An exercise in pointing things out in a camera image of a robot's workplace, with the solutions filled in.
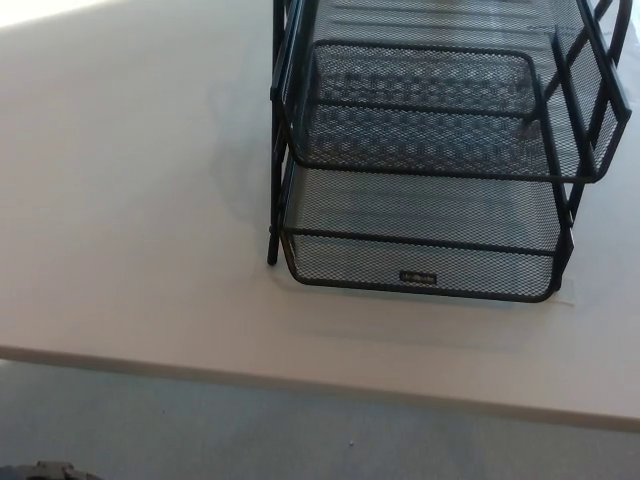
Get black metal tray rack frame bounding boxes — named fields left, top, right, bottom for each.
left=267, top=0, right=635, bottom=292

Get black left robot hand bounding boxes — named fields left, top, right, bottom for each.
left=14, top=460, right=92, bottom=480

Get large black mesh sliding tray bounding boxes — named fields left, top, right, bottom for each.
left=277, top=0, right=632, bottom=185

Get black mesh tray with label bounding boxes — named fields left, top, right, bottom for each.
left=280, top=38, right=576, bottom=305

